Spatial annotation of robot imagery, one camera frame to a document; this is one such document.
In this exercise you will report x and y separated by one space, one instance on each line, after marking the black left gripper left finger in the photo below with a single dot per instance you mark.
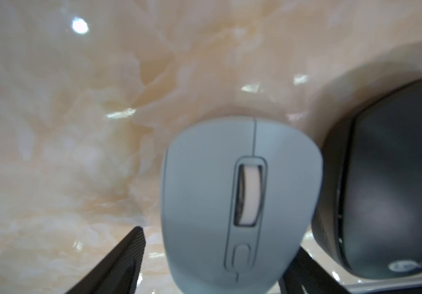
119 271

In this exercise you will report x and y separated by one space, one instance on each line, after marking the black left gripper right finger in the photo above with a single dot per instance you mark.
305 276

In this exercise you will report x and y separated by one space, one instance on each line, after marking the aluminium front rail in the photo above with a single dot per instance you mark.
395 286

